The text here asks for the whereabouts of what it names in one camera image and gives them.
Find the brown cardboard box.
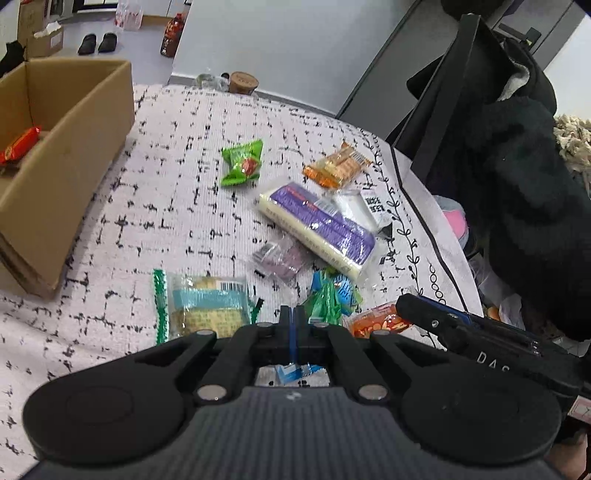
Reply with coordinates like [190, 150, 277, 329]
[0, 58, 136, 299]

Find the black chair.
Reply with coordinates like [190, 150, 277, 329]
[394, 13, 505, 186]

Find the small open cardboard box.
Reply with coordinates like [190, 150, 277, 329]
[27, 25, 66, 60]

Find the pile of black clothes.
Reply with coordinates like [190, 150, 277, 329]
[0, 40, 27, 78]

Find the orange-red snack packet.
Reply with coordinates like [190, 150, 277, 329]
[343, 301, 413, 341]

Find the beige fuzzy cloth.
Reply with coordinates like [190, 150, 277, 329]
[553, 114, 591, 184]

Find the orange cracker packet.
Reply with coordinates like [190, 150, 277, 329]
[303, 141, 373, 188]

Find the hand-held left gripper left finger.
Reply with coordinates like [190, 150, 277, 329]
[131, 306, 295, 403]

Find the green and blue snack packet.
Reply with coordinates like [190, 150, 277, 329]
[301, 267, 364, 325]

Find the clear packet with white label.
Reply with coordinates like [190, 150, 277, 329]
[331, 186, 394, 239]

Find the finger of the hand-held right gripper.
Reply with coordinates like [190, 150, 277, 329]
[396, 294, 485, 346]

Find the jar with wooden lid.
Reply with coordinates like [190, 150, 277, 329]
[228, 71, 260, 97]

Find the person's right forearm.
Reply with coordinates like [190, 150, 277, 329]
[542, 431, 591, 480]

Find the red snack packet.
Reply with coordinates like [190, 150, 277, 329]
[0, 126, 43, 167]

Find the purple and white biscuit package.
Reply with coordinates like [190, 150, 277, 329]
[257, 181, 378, 281]

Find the dark red drink bottle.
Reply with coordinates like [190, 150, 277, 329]
[160, 12, 186, 59]

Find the pink cloth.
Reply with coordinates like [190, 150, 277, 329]
[435, 195, 470, 251]

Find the small purple snack packet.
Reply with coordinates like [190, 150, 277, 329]
[250, 239, 315, 283]

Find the clear plastic bag with items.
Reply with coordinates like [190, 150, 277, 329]
[196, 69, 230, 92]

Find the white black-patterned bed cover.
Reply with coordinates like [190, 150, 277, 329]
[0, 83, 484, 480]

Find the blue and white snack packet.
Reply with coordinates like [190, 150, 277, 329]
[271, 363, 325, 387]

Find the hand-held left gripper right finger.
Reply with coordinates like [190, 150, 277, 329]
[295, 306, 455, 403]

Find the green-edged cake packet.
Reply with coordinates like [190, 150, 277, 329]
[153, 268, 265, 345]

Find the black door handle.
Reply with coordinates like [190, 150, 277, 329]
[496, 25, 544, 47]

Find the pack of water bottles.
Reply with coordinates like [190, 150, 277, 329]
[115, 0, 143, 31]

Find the black coat on chair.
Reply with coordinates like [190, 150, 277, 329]
[406, 36, 591, 343]

